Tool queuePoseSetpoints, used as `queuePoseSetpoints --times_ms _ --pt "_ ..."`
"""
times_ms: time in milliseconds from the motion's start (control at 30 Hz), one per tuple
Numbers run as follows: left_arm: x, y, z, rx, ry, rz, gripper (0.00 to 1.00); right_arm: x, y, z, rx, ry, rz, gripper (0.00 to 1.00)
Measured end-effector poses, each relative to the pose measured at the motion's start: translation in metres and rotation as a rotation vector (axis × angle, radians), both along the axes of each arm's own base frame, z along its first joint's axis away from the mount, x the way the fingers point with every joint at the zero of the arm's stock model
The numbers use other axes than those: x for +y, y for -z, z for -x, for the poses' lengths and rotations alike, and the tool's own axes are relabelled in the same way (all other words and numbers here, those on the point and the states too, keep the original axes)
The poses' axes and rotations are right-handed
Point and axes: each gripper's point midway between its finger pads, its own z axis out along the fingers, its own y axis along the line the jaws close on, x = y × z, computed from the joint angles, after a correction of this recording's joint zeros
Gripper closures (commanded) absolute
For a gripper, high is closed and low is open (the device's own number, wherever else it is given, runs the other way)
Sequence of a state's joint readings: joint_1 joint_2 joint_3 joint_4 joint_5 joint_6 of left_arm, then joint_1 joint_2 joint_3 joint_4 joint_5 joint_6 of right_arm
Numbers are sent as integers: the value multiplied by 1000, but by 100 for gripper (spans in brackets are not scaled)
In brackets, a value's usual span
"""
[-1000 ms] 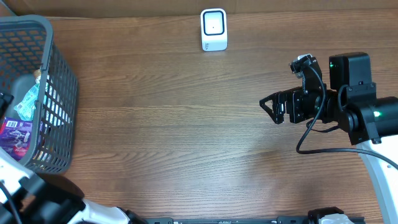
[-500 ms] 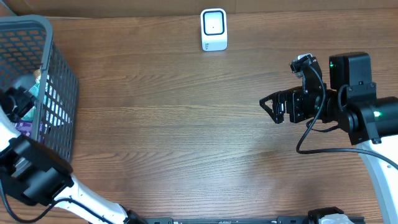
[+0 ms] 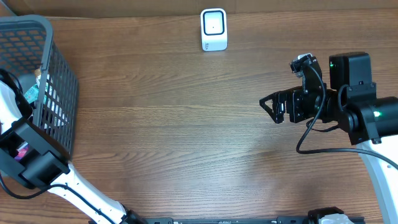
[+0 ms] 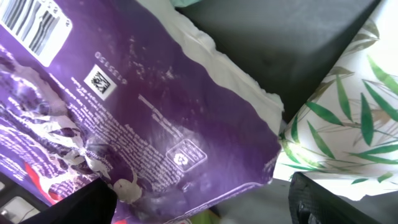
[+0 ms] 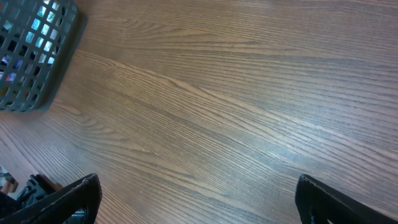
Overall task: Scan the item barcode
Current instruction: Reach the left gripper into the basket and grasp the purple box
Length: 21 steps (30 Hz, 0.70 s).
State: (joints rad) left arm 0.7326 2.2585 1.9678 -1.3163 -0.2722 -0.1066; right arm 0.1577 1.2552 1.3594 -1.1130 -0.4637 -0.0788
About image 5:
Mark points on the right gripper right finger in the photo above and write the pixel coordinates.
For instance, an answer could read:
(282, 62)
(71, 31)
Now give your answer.
(319, 203)

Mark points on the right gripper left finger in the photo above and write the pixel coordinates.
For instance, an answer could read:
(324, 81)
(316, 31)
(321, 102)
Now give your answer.
(78, 202)

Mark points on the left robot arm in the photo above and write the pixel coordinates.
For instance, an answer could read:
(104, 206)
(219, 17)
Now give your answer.
(37, 187)

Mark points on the grey plastic basket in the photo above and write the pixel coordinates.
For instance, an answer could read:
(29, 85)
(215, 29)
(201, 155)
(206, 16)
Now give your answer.
(38, 39)

